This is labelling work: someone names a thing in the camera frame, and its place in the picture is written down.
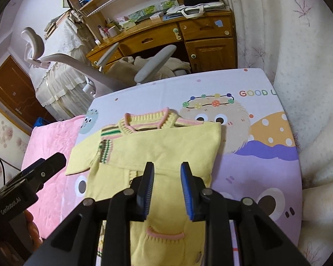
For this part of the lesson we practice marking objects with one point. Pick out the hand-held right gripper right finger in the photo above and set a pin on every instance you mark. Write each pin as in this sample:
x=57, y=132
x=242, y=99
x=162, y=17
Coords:
x=187, y=191

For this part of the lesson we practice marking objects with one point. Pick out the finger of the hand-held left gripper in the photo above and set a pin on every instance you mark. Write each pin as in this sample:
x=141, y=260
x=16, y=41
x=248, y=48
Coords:
x=44, y=169

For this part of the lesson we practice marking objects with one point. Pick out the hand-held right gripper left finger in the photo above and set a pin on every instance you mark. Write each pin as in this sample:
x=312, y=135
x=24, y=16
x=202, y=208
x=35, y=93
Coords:
x=145, y=188

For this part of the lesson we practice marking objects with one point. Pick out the yellow knitted sweater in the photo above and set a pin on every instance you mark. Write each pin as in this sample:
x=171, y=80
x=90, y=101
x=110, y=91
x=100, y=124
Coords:
x=161, y=149

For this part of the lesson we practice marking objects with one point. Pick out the beige clothes pile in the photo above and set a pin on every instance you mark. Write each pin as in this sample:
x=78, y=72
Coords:
x=144, y=63

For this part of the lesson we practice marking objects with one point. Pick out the person's left hand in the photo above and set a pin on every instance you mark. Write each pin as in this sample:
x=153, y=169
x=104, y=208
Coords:
x=34, y=227

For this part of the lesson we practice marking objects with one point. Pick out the pink fleece blanket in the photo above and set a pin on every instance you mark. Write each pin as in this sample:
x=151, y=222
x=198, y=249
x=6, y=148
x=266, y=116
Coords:
x=52, y=144

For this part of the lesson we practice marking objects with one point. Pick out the blue box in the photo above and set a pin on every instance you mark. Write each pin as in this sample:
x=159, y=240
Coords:
x=40, y=123

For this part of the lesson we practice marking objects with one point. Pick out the cartoon printed bed sheet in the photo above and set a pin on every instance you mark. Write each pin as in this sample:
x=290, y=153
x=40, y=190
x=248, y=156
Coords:
x=252, y=171

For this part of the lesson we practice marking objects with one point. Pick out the white lace cover cloth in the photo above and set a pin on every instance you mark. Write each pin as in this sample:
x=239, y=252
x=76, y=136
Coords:
x=63, y=88

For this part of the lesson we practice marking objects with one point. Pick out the brown wooden door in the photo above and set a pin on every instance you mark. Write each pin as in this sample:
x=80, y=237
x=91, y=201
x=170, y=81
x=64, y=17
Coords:
x=14, y=88

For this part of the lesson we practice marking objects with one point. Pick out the grey office chair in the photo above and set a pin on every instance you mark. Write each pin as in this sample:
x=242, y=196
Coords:
x=72, y=66

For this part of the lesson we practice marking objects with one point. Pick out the wooden desk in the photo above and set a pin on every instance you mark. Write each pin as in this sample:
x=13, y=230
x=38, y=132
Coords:
x=211, y=41

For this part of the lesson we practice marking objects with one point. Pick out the white mug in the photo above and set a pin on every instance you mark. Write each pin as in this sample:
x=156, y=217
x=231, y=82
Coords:
x=112, y=30

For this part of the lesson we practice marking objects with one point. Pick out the wooden bookshelf with books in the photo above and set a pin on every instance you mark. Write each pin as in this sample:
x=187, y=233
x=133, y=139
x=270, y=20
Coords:
x=105, y=4

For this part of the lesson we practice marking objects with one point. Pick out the green photo desk mat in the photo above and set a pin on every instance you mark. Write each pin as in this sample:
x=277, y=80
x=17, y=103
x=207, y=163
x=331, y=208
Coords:
x=155, y=9

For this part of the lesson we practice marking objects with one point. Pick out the white floral curtain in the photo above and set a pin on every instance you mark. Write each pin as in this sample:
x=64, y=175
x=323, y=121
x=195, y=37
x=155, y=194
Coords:
x=294, y=47

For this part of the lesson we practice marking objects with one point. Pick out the white tote bag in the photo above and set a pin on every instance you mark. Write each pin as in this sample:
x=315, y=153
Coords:
x=194, y=9

